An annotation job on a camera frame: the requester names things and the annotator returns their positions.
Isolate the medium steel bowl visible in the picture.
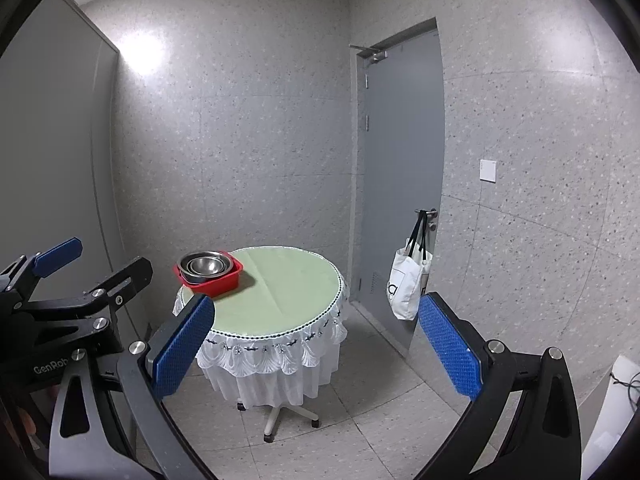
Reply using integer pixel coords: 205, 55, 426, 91
187, 254, 226, 277

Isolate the white table base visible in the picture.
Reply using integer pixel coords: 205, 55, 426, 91
236, 399, 321, 444

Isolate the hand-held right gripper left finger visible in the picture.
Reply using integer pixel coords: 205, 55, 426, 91
48, 294, 217, 480

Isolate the person's left hand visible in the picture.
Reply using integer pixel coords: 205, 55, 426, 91
14, 385, 63, 438

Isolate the white tote bag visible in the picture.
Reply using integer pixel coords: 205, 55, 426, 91
387, 212, 434, 321

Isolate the metal door closer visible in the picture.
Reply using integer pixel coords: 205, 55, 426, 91
349, 43, 389, 64

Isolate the grey door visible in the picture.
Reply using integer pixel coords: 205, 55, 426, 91
355, 16, 446, 357

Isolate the white board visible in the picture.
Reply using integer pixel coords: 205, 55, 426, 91
581, 354, 640, 478

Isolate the red plastic basin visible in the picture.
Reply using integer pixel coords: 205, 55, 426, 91
174, 250, 245, 299

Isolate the metal door handle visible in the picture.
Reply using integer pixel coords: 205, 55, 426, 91
414, 208, 440, 234

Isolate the black cable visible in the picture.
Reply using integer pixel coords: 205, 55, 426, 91
609, 367, 640, 395

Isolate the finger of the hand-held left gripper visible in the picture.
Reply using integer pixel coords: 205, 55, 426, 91
0, 237, 84, 306
80, 256, 154, 311

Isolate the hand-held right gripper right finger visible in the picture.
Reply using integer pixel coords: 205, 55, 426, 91
415, 291, 583, 480

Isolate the grey wall panel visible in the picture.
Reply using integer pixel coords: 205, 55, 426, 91
0, 0, 122, 321

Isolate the green lace-trimmed tablecloth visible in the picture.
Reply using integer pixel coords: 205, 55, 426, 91
172, 246, 349, 409

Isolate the large steel bowl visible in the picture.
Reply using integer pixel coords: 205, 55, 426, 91
178, 250, 234, 284

